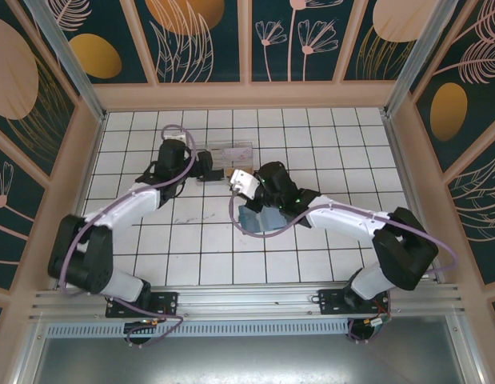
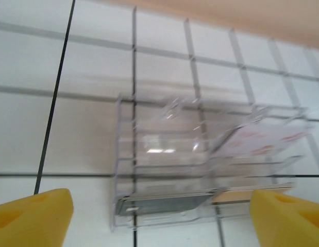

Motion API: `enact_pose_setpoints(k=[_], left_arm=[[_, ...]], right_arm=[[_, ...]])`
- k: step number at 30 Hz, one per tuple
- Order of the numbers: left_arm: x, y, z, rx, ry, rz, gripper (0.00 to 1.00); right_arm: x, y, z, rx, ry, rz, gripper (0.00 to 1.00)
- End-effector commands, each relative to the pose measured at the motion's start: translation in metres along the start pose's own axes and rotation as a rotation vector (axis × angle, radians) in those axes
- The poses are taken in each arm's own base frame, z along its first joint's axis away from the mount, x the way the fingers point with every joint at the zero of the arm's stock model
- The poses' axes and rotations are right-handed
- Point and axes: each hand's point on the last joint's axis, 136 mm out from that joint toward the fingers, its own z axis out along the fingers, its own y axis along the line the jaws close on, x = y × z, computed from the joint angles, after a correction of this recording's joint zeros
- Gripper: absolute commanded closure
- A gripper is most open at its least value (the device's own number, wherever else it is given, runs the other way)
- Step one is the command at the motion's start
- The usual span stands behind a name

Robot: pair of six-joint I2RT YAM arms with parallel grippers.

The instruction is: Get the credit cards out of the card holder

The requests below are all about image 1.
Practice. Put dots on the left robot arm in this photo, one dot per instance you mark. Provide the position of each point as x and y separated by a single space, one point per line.
83 256

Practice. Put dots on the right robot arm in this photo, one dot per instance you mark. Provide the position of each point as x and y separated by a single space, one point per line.
407 248

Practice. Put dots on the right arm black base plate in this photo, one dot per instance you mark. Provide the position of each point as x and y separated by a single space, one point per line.
331 302

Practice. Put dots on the gold credit card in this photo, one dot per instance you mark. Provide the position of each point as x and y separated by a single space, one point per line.
251 170

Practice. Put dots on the aluminium frame post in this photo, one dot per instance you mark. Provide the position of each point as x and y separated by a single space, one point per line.
71 68
415 56

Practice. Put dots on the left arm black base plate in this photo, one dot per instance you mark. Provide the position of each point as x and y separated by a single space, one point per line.
167 304

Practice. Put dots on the grey metal sheet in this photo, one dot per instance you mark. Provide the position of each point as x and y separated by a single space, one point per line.
251 360

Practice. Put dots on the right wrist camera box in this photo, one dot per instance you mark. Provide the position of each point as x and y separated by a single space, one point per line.
244 182

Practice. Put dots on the pink floral credit card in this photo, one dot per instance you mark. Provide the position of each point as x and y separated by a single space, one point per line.
237 155

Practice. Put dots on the clear acrylic card tray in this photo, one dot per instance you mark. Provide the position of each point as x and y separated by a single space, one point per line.
217 158

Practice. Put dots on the black credit card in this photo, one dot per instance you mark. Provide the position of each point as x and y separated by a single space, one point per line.
213 176

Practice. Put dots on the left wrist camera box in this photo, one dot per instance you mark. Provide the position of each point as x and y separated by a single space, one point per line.
175 138

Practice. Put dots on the aluminium table side rail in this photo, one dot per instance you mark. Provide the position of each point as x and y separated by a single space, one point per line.
91 160
399 160

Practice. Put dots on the aluminium mounting rail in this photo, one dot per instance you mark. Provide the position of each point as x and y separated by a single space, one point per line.
251 302

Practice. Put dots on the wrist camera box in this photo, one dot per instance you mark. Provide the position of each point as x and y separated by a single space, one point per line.
244 182
175 138

